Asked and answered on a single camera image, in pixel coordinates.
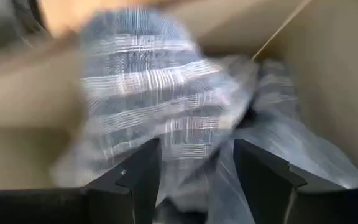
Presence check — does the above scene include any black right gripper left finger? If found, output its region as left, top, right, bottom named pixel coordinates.
left=85, top=138, right=163, bottom=224

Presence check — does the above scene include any light fabric storage bin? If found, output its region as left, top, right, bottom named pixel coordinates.
left=0, top=0, right=358, bottom=191

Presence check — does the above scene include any blue white plaid garment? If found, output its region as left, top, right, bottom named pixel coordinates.
left=50, top=6, right=260, bottom=218

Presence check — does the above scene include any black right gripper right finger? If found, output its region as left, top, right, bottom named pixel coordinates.
left=233, top=138, right=309, bottom=224

